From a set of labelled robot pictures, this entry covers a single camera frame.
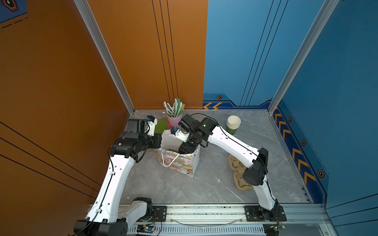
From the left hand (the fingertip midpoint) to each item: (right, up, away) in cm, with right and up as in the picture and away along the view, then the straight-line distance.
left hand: (161, 136), depth 73 cm
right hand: (+11, -6, +4) cm, 13 cm away
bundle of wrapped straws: (+4, +16, +26) cm, 31 cm away
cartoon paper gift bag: (+4, -9, -2) cm, 11 cm away
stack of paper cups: (+42, +7, +22) cm, 48 cm away
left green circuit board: (-8, -45, -3) cm, 45 cm away
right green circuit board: (+56, -43, -4) cm, 71 cm away
